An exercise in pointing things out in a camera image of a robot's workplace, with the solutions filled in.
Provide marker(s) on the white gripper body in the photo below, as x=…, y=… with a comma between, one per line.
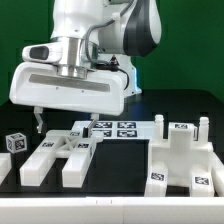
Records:
x=36, y=84

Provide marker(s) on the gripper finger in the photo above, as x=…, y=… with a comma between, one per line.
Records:
x=37, y=113
x=88, y=130

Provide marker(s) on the white chair back frame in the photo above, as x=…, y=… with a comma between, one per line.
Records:
x=61, y=144

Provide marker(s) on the white tagged cube nut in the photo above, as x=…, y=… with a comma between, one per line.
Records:
x=16, y=142
x=195, y=136

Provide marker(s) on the white chair seat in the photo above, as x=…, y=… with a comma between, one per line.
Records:
x=179, y=151

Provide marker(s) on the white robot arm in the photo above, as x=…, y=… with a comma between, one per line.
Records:
x=86, y=66

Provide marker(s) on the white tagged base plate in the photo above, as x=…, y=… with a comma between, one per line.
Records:
x=121, y=130

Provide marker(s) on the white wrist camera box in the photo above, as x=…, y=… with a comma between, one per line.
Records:
x=43, y=53

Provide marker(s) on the white left fence rail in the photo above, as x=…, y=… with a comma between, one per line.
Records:
x=5, y=165

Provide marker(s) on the white front fence rail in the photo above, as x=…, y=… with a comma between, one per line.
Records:
x=122, y=210

